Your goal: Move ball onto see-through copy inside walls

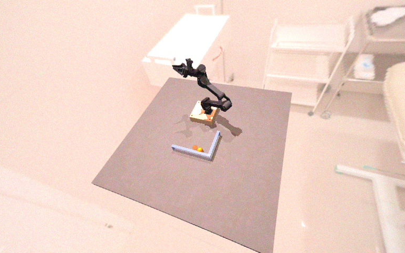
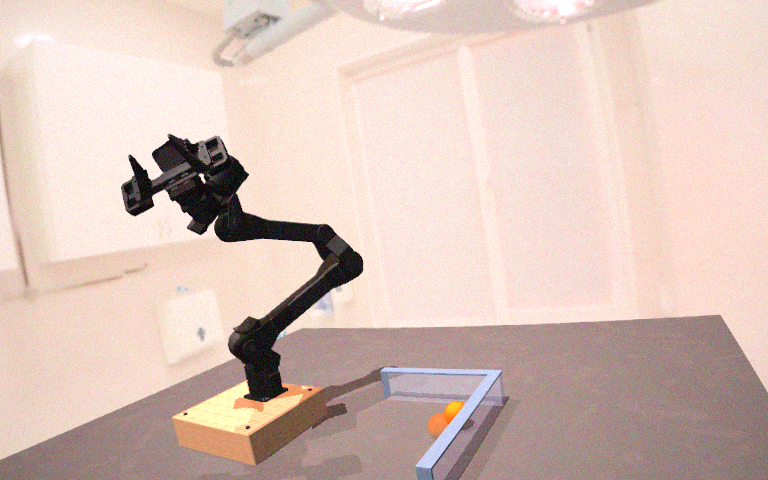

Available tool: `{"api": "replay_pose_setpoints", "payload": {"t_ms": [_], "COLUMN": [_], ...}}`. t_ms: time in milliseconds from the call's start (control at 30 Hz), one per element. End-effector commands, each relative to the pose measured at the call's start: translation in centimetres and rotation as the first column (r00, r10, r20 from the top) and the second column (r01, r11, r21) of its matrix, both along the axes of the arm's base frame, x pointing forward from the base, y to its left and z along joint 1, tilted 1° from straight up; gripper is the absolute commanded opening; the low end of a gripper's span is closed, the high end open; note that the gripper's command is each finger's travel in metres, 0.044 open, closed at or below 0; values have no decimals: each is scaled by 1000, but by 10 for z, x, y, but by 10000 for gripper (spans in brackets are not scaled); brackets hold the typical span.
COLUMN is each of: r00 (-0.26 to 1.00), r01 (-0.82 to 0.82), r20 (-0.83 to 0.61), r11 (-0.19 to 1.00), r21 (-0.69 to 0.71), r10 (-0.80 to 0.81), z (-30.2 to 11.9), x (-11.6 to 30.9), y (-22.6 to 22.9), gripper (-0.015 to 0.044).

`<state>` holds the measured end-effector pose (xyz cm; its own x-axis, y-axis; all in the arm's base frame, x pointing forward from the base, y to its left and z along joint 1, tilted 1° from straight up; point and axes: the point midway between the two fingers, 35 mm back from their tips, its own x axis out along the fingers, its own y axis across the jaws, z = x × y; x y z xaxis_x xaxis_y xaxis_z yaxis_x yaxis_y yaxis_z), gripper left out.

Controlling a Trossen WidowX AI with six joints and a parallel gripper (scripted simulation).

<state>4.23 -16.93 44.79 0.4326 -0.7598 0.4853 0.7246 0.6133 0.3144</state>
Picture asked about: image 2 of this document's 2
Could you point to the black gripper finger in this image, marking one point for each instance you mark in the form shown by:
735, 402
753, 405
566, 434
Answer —
140, 181
195, 154

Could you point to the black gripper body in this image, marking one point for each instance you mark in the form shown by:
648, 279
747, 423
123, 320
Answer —
182, 183

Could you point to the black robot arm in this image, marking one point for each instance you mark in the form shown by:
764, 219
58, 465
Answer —
252, 340

